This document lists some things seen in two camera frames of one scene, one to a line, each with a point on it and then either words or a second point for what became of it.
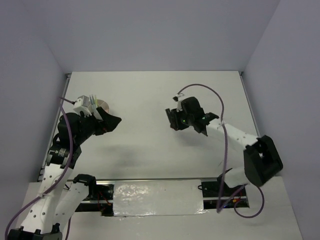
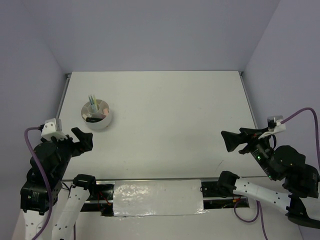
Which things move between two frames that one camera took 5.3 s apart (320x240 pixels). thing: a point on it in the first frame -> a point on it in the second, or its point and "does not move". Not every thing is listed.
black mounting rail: x=216 y=197 does not move
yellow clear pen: x=96 y=100 does not move
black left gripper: x=109 y=123 -> x=85 y=143
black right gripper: x=176 y=124 -> x=249 y=135
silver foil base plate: x=137 y=198 does not move
